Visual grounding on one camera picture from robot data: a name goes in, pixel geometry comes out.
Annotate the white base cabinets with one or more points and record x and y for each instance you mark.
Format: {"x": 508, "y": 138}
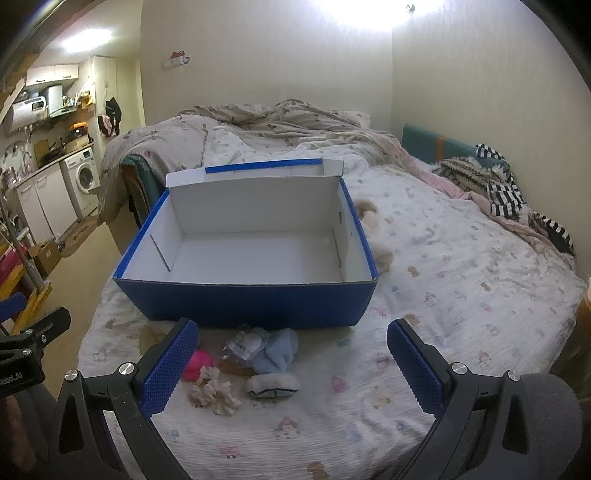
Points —
{"x": 41, "y": 203}

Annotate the dark hanging clothes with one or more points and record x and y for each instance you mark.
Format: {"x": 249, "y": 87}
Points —
{"x": 111, "y": 117}

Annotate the cream fluffy scrunchie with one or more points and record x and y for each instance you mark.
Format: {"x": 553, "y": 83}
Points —
{"x": 217, "y": 392}

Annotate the beige fluffy plush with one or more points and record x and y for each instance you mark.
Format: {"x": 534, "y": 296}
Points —
{"x": 384, "y": 256}

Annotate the white washing machine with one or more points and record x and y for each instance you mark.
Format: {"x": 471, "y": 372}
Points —
{"x": 83, "y": 175}

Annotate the blue cardboard box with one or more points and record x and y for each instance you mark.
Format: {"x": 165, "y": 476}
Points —
{"x": 258, "y": 258}

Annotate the teal cloth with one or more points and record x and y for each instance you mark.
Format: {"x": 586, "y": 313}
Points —
{"x": 145, "y": 180}

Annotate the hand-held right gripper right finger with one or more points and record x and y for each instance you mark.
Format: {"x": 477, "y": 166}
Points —
{"x": 415, "y": 364}

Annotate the white water heater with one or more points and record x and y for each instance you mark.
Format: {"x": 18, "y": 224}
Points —
{"x": 27, "y": 113}

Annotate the pink blanket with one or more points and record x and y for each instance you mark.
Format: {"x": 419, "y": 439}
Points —
{"x": 466, "y": 197}

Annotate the light blue soft cloth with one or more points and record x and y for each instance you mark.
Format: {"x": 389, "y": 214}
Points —
{"x": 277, "y": 353}

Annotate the brown floor rug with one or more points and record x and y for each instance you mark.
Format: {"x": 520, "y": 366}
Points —
{"x": 78, "y": 235}

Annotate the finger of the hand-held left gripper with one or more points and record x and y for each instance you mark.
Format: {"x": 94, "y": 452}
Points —
{"x": 11, "y": 308}
{"x": 51, "y": 325}

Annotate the white and blue sock ball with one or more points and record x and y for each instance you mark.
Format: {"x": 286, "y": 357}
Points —
{"x": 272, "y": 385}

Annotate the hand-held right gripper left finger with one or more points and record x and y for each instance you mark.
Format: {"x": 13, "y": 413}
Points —
{"x": 171, "y": 364}

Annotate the black and white striped cloth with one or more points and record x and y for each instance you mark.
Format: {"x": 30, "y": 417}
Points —
{"x": 505, "y": 194}

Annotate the brown knit cloth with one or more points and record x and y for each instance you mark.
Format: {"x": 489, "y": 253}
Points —
{"x": 466, "y": 168}

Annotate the ceiling lamp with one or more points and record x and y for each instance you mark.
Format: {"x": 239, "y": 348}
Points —
{"x": 360, "y": 9}

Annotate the teal cushion with orange stripe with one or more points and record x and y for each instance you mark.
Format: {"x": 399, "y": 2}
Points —
{"x": 420, "y": 143}

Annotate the cardboard box on floor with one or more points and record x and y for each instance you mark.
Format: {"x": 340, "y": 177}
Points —
{"x": 46, "y": 256}

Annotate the beige patterned quilt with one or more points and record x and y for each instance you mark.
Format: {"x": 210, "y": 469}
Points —
{"x": 286, "y": 124}

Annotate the clear plastic packet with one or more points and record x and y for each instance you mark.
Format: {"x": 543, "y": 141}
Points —
{"x": 242, "y": 346}

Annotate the white wall cabinets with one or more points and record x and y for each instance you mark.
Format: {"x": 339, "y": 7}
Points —
{"x": 51, "y": 74}

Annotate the yellow rack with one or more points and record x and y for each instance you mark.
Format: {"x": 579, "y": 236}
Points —
{"x": 25, "y": 295}

